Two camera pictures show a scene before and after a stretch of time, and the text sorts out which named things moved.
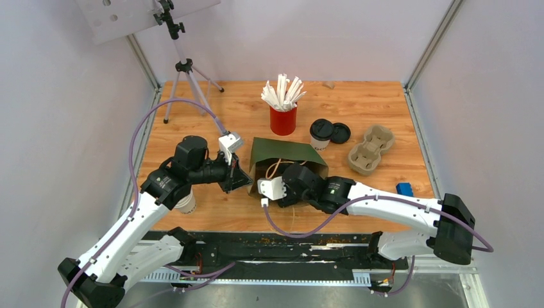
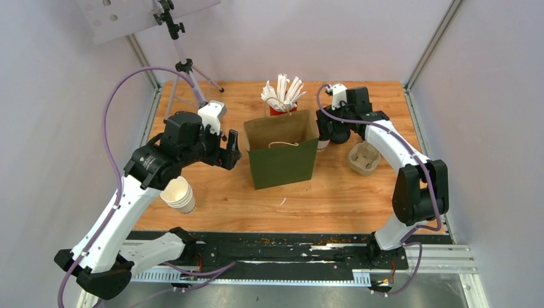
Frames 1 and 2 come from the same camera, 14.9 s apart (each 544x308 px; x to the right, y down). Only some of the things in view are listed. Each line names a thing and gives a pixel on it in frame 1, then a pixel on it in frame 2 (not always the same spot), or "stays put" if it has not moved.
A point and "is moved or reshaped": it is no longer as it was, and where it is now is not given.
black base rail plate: [225, 253] stays put
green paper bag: [269, 158] is moved or reshaped
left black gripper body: [219, 171] to [212, 153]
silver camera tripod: [185, 65] stays put
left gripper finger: [238, 178] to [233, 154]
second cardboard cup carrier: [365, 158] stays put
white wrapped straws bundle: [283, 99] stays put
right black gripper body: [292, 197] to [339, 126]
